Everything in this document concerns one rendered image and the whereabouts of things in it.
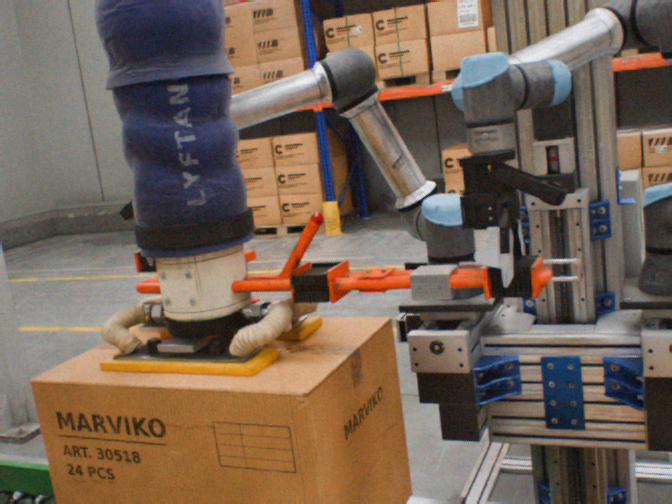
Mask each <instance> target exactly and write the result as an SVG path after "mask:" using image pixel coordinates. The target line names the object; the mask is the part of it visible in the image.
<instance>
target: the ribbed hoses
mask: <svg viewBox="0 0 672 504"><path fill-rule="evenodd" d="M279 301H280V302H276V304H273V302H272V304H273V305H272V304H270V305H272V306H271V307H270V305H269V306H268V307H267V308H269V307H270V308H269V311H268V314H267V316H265V317H264V318H263V320H262V321H261V322H260V323H258V325H256V324H255V325H254V326H253V325H251V326H250V327H248V326H247V327H245V329H242V330H239V331H238V333H237V334H236V335H235V337H234V339H233V340H232V343H231V345H230V347H229V349H230V352H231V355H232V356H233V357H235V358H236V357H245V356H248V355H250V354H251V352H252V350H253V349H254V348H255V347H256V348H258V347H259V346H263V345H264V344H265V343H266V344H268V343H270V341H274V340H275V339H276V338H277V337H279V334H281V332H283V330H285V328H286V327H287V326H288V325H289V323H295V322H297V321H298V320H299V318H300V317H301V316H303V315H305V314H310V313H313V312H315V311H316V309H317V308H318V304H319V303H297V304H293V301H292V297H291V298H287V299H286V300H285V299H283V301H282V300H279ZM159 302H163V300H162V295H160V296H152V297H149V298H146V299H144V300H142V301H140V302H139V303H137V304H136V306H135V307H133V305H131V307H130V308H126V309H123V310H122V311H118V312H116V313H115V314H113V315H112V316H111V317H109V318H108V319H107V320H106V321H105V323H103V327H102V330H101V335H102V337H103V338H104V340H105V341H106V343H107V344H110V345H112V346H115V347H118V348H119V349H121V351H124V354H130V353H131V352H132V351H133V350H134V349H137V348H138V347H139V346H140V345H141V344H142V342H143V341H142V342H141V341H140V339H141V338H138V337H137V335H134V334H133V332H130V330H129V328H131V327H134V326H135V325H136V326H138V324H139V325H141V324H143V325H144V324H145V321H146V323H147V324H148V321H147V316H146V318H145V315H144V308H143V303H159Z"/></svg>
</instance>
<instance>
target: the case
mask: <svg viewBox="0 0 672 504"><path fill-rule="evenodd" d="M322 323H323V324H322V326H320V327H318V328H317V329H316V330H314V331H313V332H312V333H310V334H309V336H308V337H306V338H304V339H303V340H300V341H297V340H274V341H270V343H268V344H266V343H265V344H264V345H263V346H259V347H263V348H278V350H279V358H278V359H277V360H275V361H274V362H272V363H270V364H269V365H268V366H266V367H265V368H264V370H263V369H262V371H261V372H260V373H258V374H257V375H255V376H253V377H245V376H213V375H181V374H167V373H150V372H119V371H102V370H101V367H100V363H101V362H103V361H105V360H107V358H108V357H110V356H112V355H114V354H117V353H119V352H121V349H119V348H118V347H115V346H112V345H110V344H107V343H104V344H102V345H100V346H98V347H95V348H93V349H91V350H89V351H87V352H85V353H83V354H81V355H79V356H77V357H74V358H72V359H70V360H68V361H66V363H64V364H62V365H60V366H58V367H56V368H53V369H51V370H49V371H47V372H45V373H43V374H41V375H39V376H37V377H35V378H33V379H30V386H31V387H32V391H33V396H34V401H35V406H36V411H37V416H38V420H39V426H40V430H41V435H42V440H43V445H44V450H46V455H47V459H48V465H49V469H50V474H51V479H52V484H53V489H54V494H55V498H56V504H407V503H408V501H409V500H410V497H411V495H412V494H413V492H412V483H411V474H410V466H409V456H408V448H407V439H406V430H405V422H404V413H403V404H401V396H402V395H400V387H399V377H398V368H397V360H396V350H395V342H394V333H393V325H392V317H322Z"/></svg>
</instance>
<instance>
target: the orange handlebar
mask: <svg viewBox="0 0 672 504"><path fill-rule="evenodd" d="M244 251H245V259H246V263H248V262H250V261H252V260H254V259H255V258H256V257H255V251H254V250H253V249H244ZM394 269H395V267H382V268H369V269H367V271H365V272H349V273H345V274H344V278H336V279H335V282H334V285H335V289H336V290H338V291H347V290H361V291H359V293H360V294H361V293H386V292H388V291H389V290H401V289H411V288H410V285H411V283H410V279H409V275H410V274H411V273H413V272H414V271H394ZM279 275H280V274H279ZM279 275H246V276H245V279H268V278H269V279H270V278H272V279H273V278H276V279H277V280H237V281H234V282H233V283H232V285H231V289H232V291H233V292H235V293H238V292H291V287H289V279H278V277H279ZM552 279H553V273H552V270H550V269H549V268H546V267H542V269H541V272H539V274H538V282H539V285H543V284H546V283H548V282H549V281H550V280H552ZM449 283H450V285H451V288H452V289H455V288H484V279H483V268H458V269H457V272H456V275H451V279H450V282H449ZM135 290H136V292H137V293H140V294H161V289H160V282H159V278H151V279H146V280H143V281H141V282H139V283H137V284H136V286H135Z"/></svg>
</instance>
